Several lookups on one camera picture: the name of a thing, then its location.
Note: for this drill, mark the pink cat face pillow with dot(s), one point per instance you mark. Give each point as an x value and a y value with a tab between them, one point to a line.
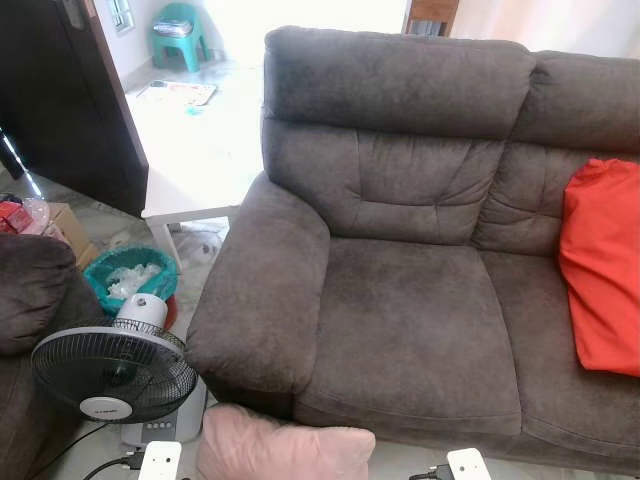
270	450

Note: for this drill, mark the red pillow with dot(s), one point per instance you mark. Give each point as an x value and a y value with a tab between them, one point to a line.
605	260

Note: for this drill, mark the dark brown fabric sofa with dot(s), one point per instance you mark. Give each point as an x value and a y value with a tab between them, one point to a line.
400	300

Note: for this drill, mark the colourful floor mat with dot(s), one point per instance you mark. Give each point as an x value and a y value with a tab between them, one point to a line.
175	93

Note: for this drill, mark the black and white floor fan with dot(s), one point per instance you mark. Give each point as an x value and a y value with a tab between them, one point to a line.
110	370

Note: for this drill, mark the brown wooden cabinet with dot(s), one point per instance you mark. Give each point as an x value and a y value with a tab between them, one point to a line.
432	15

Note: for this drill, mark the white low table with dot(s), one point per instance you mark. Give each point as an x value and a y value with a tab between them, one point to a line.
200	180

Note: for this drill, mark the teal plastic stool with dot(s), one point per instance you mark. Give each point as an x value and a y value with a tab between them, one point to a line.
180	48

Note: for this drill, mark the teal lined waste bin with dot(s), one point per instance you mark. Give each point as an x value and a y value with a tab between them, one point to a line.
100	290

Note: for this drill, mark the window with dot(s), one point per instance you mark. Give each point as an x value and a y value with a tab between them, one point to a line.
120	15

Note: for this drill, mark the cardboard box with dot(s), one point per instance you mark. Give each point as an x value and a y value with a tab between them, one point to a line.
72	235

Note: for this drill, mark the dark wooden door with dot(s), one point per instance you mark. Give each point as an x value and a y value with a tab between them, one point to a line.
60	100

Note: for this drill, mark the dark brown armchair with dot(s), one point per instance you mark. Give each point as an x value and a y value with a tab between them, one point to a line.
35	290

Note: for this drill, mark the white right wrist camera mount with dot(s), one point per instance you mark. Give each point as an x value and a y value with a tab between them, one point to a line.
468	466

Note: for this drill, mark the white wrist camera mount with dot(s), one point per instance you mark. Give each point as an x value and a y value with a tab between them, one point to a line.
468	466
160	462

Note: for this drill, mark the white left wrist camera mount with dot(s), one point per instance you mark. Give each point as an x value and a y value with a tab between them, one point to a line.
160	462

